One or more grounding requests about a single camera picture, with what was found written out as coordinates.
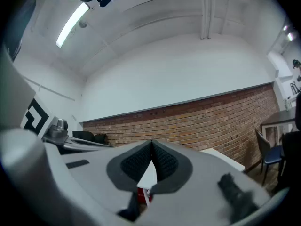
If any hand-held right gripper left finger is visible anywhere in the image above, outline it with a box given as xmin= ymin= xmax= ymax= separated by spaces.
xmin=61 ymin=139 xmax=156 ymax=226

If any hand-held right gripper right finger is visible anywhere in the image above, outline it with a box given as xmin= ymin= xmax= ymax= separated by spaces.
xmin=137 ymin=139 xmax=291 ymax=226

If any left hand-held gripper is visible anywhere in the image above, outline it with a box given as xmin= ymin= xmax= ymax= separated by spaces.
xmin=0 ymin=43 xmax=116 ymax=152

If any red printed box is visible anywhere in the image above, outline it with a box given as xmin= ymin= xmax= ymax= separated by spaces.
xmin=137 ymin=187 xmax=153 ymax=206

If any black office chair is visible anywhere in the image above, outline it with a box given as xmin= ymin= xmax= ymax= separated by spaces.
xmin=277 ymin=130 xmax=301 ymax=194
xmin=71 ymin=130 xmax=108 ymax=146

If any blue seat chair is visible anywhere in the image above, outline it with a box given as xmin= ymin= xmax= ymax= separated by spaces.
xmin=254 ymin=128 xmax=286 ymax=187

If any dark desk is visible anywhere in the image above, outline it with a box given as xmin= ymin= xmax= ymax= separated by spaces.
xmin=260 ymin=106 xmax=301 ymax=136

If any long ceiling light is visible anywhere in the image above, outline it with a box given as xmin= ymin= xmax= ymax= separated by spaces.
xmin=55 ymin=2 xmax=91 ymax=48

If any person's black shirt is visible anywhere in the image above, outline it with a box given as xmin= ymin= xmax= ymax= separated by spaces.
xmin=3 ymin=0 xmax=45 ymax=63

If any white shelf unit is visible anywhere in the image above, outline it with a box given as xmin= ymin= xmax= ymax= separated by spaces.
xmin=267 ymin=50 xmax=301 ymax=114

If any white ceiling pipe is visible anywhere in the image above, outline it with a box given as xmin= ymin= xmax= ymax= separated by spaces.
xmin=200 ymin=0 xmax=210 ymax=40
xmin=208 ymin=0 xmax=216 ymax=40

